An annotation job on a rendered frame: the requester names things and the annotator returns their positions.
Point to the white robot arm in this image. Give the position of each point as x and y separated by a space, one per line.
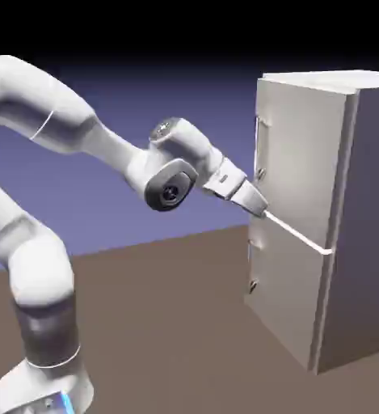
63 106

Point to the short grey cabinet door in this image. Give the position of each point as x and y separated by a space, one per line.
286 291

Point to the grey cabinet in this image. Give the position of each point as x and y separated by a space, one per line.
370 226

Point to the tall grey cabinet door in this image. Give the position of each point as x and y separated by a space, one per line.
302 161

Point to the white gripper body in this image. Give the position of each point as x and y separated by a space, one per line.
251 199

